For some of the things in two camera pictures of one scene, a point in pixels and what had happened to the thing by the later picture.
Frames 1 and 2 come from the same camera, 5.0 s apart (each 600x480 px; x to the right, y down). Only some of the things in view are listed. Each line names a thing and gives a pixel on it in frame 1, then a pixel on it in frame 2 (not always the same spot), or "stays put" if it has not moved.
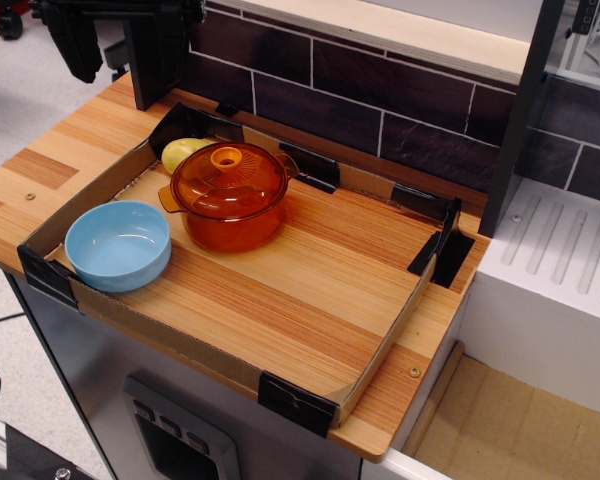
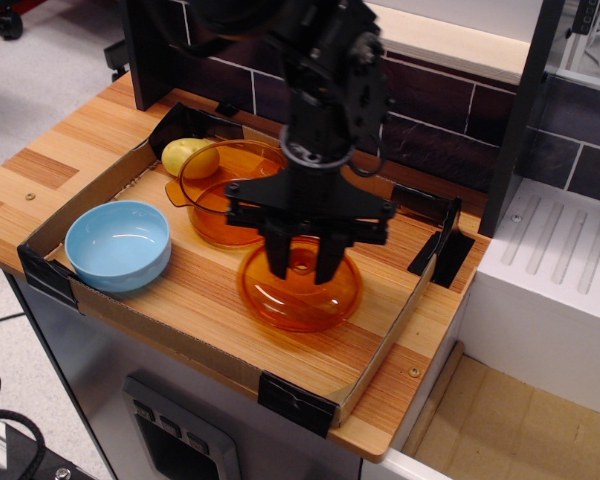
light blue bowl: x=118 y=245 stays put
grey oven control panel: x=181 y=445 stays put
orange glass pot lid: x=229 y=179 -> x=297 y=302
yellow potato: x=177 y=149 stays put
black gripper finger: x=77 y=38 -> x=306 y=201
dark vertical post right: x=528 y=85 stays put
